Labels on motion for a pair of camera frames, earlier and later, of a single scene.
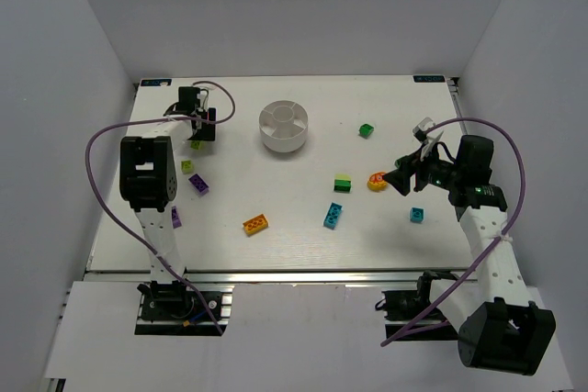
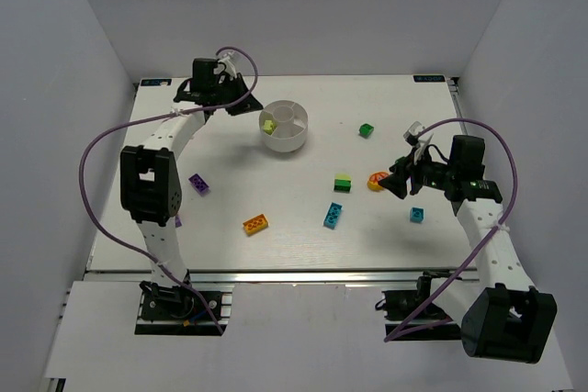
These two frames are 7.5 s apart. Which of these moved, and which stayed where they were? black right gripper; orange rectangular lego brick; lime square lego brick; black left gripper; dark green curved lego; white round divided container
Moved: black left gripper; lime square lego brick
Stayed: white round divided container; dark green curved lego; black right gripper; orange rectangular lego brick
